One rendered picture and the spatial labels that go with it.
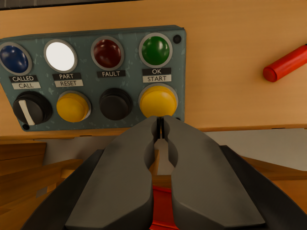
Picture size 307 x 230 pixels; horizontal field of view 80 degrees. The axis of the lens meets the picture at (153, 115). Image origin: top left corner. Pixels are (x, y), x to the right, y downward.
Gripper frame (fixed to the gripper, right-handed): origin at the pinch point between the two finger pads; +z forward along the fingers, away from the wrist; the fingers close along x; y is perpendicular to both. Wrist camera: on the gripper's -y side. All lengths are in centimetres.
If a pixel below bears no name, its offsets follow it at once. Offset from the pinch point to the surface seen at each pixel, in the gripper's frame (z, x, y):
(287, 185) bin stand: 7.5, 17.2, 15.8
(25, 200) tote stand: 52, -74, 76
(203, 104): 5.2, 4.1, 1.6
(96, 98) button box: 2.9, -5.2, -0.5
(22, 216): 8.7, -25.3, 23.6
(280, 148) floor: 72, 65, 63
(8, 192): 26, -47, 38
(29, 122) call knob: 1.7, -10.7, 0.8
